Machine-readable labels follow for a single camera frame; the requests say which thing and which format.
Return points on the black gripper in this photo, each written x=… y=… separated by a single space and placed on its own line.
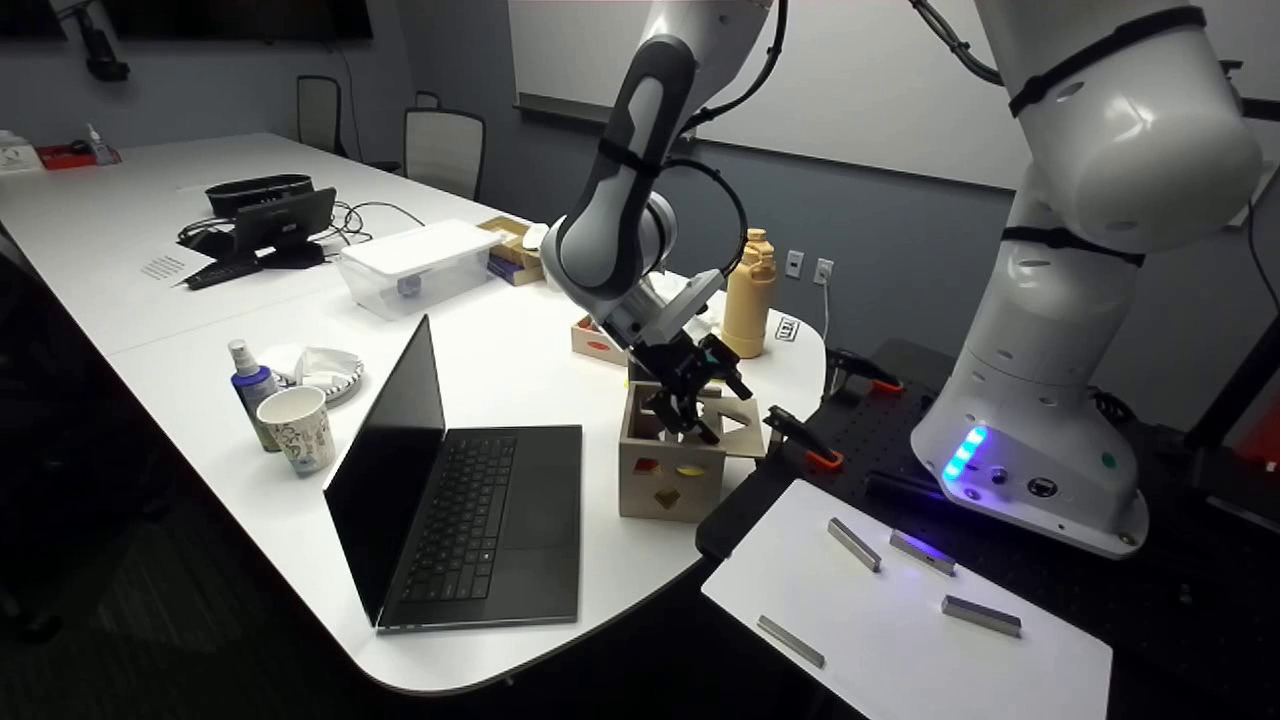
x=684 y=360

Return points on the wooden lid with shape holes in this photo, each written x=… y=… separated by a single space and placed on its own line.
x=736 y=425

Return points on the wooden shape sorter box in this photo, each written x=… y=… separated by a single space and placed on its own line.
x=667 y=482

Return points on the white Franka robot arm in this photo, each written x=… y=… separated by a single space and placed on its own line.
x=1066 y=304

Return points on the small cardboard box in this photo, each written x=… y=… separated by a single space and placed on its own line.
x=504 y=251

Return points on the black open laptop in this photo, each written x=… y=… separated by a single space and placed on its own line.
x=444 y=506

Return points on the clear plastic storage box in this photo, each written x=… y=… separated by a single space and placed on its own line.
x=405 y=265

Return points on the black clamp with orange tip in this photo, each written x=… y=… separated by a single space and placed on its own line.
x=804 y=446
x=865 y=373

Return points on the tan bottle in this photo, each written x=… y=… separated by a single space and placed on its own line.
x=748 y=297

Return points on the grey metal bar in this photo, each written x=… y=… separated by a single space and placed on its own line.
x=789 y=641
x=855 y=547
x=981 y=613
x=922 y=554

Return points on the white board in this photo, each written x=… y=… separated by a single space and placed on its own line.
x=904 y=626

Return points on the office chair with light back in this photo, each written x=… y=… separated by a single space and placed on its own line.
x=444 y=150

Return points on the patterned paper cup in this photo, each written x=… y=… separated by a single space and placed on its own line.
x=298 y=429

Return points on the blue spray bottle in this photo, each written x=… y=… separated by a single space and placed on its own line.
x=251 y=385

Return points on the black desk phone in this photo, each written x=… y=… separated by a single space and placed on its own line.
x=267 y=231

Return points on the office chair with dark back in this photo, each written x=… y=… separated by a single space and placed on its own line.
x=317 y=114

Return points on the red flat item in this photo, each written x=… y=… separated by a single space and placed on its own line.
x=65 y=155

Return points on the black hanging device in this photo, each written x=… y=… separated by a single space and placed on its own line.
x=88 y=39

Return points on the white wall outlet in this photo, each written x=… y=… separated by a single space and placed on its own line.
x=822 y=268
x=792 y=263

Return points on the wall whiteboard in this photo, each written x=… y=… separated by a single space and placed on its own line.
x=883 y=94

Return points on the black wall screen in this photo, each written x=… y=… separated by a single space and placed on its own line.
x=243 y=16

